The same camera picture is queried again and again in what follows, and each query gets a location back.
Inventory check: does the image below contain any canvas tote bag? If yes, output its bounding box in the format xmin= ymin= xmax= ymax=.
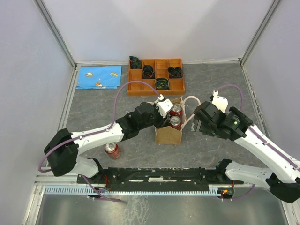
xmin=155 ymin=96 xmax=201 ymax=145

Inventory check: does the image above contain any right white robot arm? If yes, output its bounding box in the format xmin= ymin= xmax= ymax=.
xmin=194 ymin=101 xmax=300 ymax=203

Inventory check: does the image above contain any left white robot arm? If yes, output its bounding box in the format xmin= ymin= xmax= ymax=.
xmin=44 ymin=99 xmax=173 ymax=183

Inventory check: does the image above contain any rolled dark sock bottom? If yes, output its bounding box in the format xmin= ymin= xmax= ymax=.
xmin=155 ymin=77 xmax=170 ymax=90

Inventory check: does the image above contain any orange wooden compartment tray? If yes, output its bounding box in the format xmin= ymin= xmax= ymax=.
xmin=127 ymin=59 xmax=185 ymax=96

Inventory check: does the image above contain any rolled dark sock right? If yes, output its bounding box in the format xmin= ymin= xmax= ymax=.
xmin=167 ymin=67 xmax=183 ymax=79

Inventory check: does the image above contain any rolled dark sock top-left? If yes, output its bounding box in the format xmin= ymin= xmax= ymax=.
xmin=129 ymin=56 xmax=143 ymax=69

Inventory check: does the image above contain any blue patterned cloth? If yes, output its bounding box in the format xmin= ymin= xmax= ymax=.
xmin=76 ymin=66 xmax=121 ymax=90

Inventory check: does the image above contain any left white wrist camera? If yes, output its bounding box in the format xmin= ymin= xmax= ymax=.
xmin=154 ymin=94 xmax=173 ymax=118

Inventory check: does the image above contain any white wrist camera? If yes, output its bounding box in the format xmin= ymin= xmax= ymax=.
xmin=210 ymin=90 xmax=228 ymax=113
xmin=154 ymin=94 xmax=173 ymax=118

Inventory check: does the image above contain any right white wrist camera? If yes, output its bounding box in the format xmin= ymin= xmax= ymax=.
xmin=210 ymin=90 xmax=228 ymax=113

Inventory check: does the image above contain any light blue cable duct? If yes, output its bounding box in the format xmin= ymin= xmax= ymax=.
xmin=44 ymin=184 xmax=222 ymax=196

